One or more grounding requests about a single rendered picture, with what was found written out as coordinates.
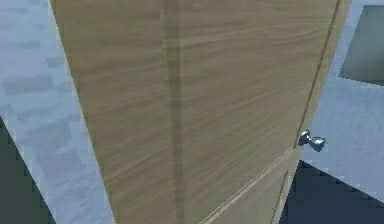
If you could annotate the grey-green framed wall picture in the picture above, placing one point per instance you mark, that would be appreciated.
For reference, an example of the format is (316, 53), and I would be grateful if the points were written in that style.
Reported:
(365, 46)

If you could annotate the light wooden room door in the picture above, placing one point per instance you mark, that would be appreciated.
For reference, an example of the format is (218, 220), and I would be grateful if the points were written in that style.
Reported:
(206, 100)

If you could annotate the silver door knob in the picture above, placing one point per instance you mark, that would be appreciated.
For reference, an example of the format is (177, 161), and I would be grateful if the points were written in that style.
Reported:
(313, 141)

